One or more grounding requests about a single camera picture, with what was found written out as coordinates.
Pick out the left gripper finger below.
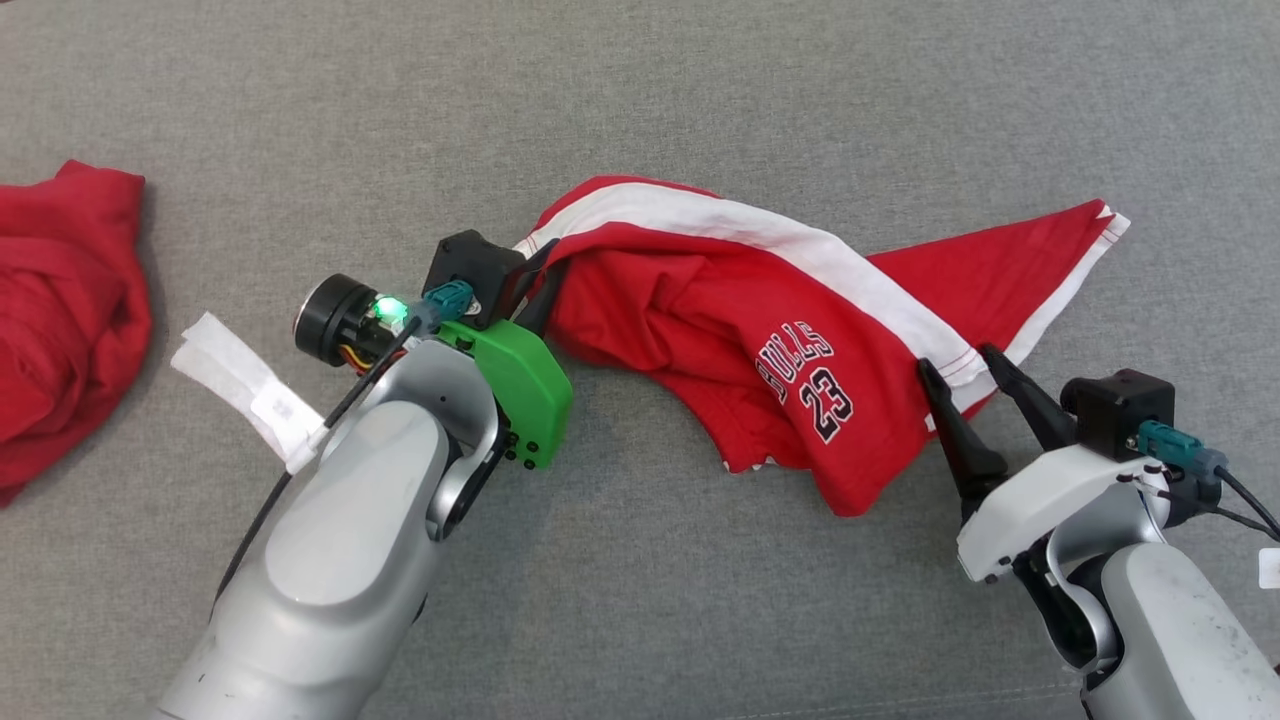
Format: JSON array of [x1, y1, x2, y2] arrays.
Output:
[[518, 262, 564, 337], [510, 238, 561, 301]]

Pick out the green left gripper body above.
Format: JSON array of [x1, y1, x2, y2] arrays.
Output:
[[295, 275, 575, 471]]

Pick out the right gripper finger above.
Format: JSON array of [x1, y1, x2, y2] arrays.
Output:
[[916, 357, 1010, 503], [979, 344, 1080, 454]]

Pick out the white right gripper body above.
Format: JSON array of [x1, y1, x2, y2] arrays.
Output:
[[957, 445, 1172, 585]]

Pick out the red white Bulls 23 jersey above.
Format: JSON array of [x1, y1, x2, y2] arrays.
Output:
[[512, 175, 1131, 519]]

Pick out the plain red garment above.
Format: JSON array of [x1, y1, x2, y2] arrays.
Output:
[[0, 160, 154, 506]]

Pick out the teal left camera connector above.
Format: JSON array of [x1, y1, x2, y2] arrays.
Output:
[[424, 281, 474, 323]]

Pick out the teal camera connector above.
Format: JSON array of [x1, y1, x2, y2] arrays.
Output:
[[1138, 420, 1229, 483], [424, 281, 474, 323]]

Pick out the teal right camera connector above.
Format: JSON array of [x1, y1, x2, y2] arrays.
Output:
[[1138, 420, 1229, 483]]

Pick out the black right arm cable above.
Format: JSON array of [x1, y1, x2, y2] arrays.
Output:
[[1205, 465, 1280, 543]]

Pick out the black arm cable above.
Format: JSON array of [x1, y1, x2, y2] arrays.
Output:
[[213, 315, 426, 603], [1205, 465, 1280, 543]]

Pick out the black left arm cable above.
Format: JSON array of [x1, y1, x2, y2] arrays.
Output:
[[213, 315, 426, 603]]

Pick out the white cable label strap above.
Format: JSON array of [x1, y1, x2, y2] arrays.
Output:
[[170, 312, 329, 477]]

